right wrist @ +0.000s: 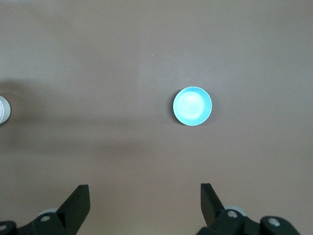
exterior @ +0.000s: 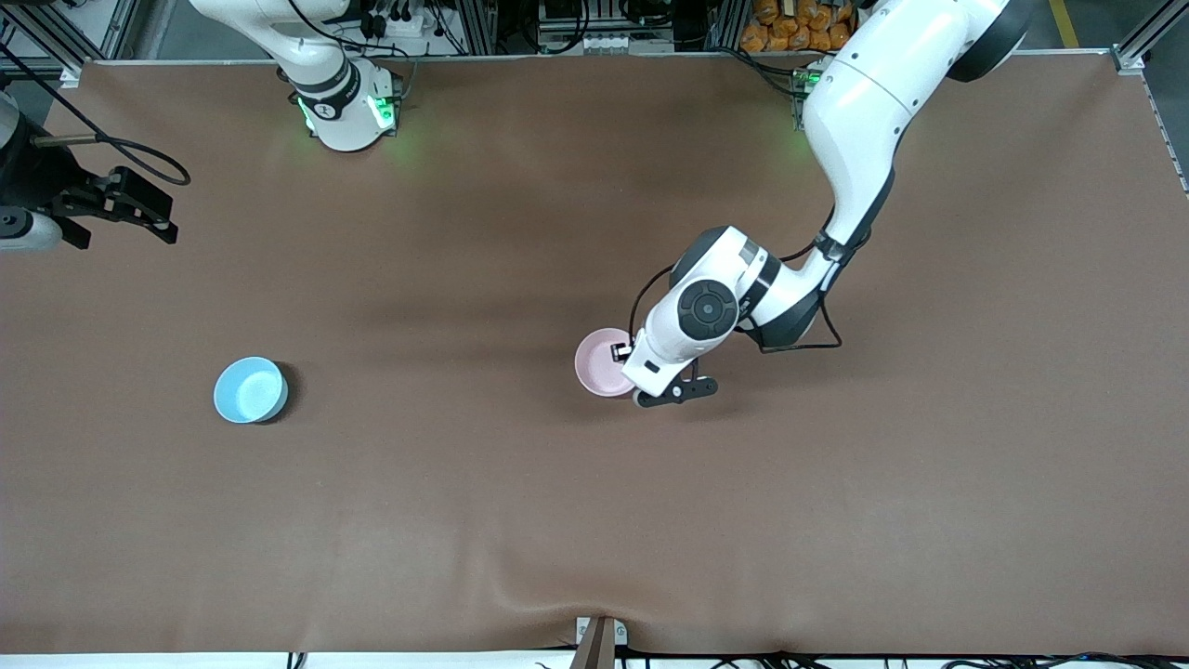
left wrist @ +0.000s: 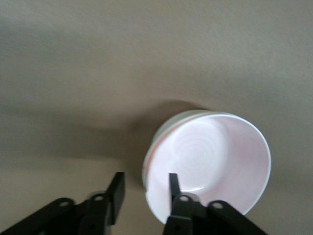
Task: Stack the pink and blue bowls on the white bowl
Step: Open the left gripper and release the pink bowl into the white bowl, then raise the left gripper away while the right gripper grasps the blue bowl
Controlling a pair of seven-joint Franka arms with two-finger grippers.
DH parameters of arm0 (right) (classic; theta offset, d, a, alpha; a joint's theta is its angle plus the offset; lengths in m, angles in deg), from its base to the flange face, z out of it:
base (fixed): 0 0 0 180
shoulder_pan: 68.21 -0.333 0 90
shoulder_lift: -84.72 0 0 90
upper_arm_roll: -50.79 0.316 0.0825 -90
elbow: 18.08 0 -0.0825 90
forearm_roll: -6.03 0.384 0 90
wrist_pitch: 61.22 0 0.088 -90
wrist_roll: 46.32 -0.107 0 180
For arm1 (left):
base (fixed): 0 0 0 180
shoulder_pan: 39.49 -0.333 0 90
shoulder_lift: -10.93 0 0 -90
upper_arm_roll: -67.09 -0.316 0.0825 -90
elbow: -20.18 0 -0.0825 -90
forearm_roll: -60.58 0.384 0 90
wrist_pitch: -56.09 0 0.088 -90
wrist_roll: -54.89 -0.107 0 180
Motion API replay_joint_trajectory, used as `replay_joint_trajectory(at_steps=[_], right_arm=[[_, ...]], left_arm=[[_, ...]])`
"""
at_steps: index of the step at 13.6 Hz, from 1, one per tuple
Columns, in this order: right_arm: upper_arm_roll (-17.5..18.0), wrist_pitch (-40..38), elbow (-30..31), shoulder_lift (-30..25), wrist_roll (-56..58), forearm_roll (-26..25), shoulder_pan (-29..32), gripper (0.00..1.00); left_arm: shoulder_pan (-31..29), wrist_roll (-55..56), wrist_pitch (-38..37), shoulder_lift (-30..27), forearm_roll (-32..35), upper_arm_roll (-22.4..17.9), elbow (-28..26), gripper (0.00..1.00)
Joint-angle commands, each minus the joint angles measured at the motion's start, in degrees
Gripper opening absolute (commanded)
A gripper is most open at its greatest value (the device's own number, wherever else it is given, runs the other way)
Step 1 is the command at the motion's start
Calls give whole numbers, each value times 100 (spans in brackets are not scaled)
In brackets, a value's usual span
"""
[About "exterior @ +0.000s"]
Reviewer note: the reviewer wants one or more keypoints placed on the aluminium corner bracket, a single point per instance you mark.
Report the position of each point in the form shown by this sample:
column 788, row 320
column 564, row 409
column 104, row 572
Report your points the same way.
column 1129, row 58
column 71, row 74

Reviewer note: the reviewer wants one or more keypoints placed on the aluminium frame post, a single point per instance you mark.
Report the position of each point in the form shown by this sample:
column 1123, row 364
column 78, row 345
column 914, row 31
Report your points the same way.
column 478, row 26
column 726, row 23

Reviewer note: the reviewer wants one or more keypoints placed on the blue bowl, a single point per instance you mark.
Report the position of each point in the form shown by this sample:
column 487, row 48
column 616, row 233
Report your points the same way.
column 249, row 390

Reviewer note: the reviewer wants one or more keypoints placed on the aluminium frame profile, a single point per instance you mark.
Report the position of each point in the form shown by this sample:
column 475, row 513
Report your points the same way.
column 1156, row 28

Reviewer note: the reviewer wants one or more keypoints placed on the white power strip with plugs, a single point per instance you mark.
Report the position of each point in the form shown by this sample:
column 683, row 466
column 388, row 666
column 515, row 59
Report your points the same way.
column 404, row 26

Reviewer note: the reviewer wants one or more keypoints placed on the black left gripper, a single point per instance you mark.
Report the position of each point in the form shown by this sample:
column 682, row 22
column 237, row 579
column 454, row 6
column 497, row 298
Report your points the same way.
column 617, row 353

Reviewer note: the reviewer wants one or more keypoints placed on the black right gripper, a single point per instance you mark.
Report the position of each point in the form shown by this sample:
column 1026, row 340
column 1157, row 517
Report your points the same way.
column 39, row 177

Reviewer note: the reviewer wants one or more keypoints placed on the brown table cloth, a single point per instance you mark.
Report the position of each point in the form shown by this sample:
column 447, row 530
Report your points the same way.
column 594, row 511

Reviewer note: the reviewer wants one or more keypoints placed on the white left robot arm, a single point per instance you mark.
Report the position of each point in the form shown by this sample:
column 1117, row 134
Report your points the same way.
column 855, row 102

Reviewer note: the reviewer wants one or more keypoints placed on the metal table clamp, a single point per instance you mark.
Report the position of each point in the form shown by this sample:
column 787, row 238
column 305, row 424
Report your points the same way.
column 601, row 641

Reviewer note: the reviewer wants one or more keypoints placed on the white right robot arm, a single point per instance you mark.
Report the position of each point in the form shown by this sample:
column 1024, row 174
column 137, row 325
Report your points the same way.
column 339, row 102

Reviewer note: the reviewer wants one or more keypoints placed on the pink bowl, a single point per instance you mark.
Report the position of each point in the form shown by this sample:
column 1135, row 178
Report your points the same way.
column 599, row 367

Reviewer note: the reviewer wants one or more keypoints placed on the orange snack bag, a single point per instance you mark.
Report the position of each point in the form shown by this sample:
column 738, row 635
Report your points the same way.
column 790, row 28

